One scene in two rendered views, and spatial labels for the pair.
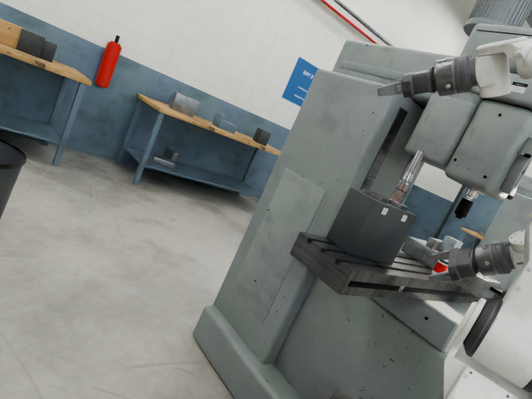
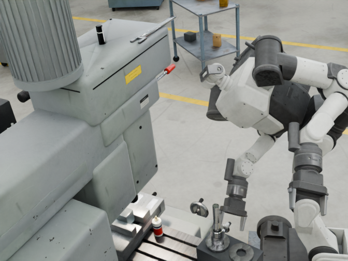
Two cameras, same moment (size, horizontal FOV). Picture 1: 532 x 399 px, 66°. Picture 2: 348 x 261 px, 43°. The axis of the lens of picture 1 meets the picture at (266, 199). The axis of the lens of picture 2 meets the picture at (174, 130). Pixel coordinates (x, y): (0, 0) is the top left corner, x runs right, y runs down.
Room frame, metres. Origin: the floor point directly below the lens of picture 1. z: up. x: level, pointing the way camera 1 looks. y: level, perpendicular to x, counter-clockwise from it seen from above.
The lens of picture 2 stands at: (1.78, 0.67, 2.43)
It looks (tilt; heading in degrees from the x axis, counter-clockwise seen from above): 34 degrees down; 255
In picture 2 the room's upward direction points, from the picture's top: 6 degrees counter-clockwise
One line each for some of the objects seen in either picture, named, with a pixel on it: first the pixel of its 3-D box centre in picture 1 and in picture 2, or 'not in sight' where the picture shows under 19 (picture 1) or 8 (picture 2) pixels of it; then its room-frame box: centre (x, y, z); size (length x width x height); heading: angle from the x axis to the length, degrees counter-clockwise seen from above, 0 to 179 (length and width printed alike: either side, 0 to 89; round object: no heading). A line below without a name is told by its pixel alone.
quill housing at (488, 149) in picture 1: (493, 150); (121, 146); (1.62, -0.71, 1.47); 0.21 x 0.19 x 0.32; 132
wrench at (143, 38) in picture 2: not in sight; (155, 28); (1.43, -0.73, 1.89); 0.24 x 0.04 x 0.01; 40
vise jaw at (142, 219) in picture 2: not in sight; (132, 212); (1.62, -0.80, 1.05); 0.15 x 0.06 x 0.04; 132
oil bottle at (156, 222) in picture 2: (443, 262); (157, 225); (1.54, -0.71, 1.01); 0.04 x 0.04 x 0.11
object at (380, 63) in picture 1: (410, 78); (8, 189); (1.99, -0.38, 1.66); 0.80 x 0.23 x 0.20; 42
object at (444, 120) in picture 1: (449, 136); (89, 176); (1.77, -0.59, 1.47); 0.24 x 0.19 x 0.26; 132
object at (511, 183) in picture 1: (520, 166); not in sight; (1.54, -0.79, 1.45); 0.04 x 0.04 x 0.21; 42
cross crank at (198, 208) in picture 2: not in sight; (196, 214); (1.25, -1.05, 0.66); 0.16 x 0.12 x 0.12; 42
